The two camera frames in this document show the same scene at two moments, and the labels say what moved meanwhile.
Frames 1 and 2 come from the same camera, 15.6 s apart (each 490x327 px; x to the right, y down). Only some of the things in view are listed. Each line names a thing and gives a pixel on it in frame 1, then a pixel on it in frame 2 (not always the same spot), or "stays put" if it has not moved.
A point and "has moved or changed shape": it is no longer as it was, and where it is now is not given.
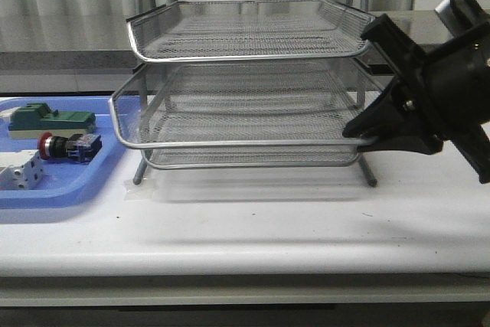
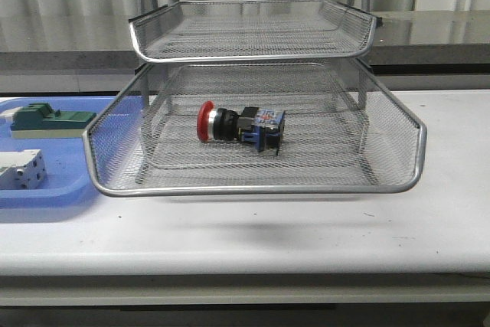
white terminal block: (21, 170) stays put
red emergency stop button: (77, 147) → (258, 128)
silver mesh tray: (242, 105) has moved or changed shape
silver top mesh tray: (222, 29) stays put
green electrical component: (31, 120) stays put
